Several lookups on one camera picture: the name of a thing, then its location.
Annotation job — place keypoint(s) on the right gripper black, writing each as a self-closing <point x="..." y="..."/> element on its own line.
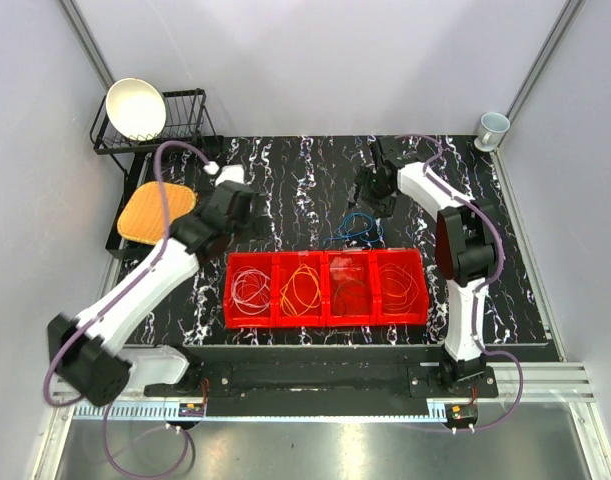
<point x="382" y="208"/>

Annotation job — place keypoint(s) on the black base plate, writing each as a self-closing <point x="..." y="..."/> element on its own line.
<point x="327" y="381"/>

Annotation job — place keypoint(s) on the white bowl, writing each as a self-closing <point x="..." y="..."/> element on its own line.
<point x="136" y="109"/>

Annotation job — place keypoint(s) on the black wire dish rack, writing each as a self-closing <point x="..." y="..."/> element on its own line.
<point x="187" y="120"/>

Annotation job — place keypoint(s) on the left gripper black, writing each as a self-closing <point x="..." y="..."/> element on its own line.
<point x="257" y="228"/>

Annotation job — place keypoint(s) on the black marbled mat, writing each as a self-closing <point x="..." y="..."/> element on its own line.
<point x="309" y="185"/>

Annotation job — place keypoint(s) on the aluminium frame rail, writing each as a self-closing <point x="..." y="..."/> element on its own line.
<point x="532" y="382"/>

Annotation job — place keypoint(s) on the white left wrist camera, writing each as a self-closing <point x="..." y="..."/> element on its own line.
<point x="233" y="173"/>

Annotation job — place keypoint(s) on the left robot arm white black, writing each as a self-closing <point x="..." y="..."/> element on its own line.
<point x="86" y="351"/>

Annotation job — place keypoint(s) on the orange woven pad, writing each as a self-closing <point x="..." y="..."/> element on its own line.
<point x="142" y="219"/>

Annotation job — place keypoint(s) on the pale blue mug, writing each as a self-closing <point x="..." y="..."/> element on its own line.
<point x="491" y="129"/>

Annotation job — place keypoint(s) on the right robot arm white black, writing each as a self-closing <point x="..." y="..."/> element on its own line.
<point x="468" y="254"/>

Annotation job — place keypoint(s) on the black tray under pad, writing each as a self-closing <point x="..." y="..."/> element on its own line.
<point x="178" y="166"/>

